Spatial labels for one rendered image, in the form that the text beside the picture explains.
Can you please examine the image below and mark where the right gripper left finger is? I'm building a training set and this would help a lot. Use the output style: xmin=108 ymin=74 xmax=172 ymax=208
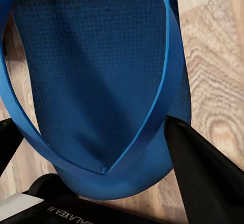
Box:
xmin=0 ymin=118 xmax=24 ymax=177

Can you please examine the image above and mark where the sandal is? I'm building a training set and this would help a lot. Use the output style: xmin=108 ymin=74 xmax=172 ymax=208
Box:
xmin=0 ymin=0 xmax=192 ymax=201

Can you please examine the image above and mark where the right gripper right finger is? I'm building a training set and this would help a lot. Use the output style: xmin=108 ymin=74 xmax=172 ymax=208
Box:
xmin=164 ymin=115 xmax=244 ymax=224

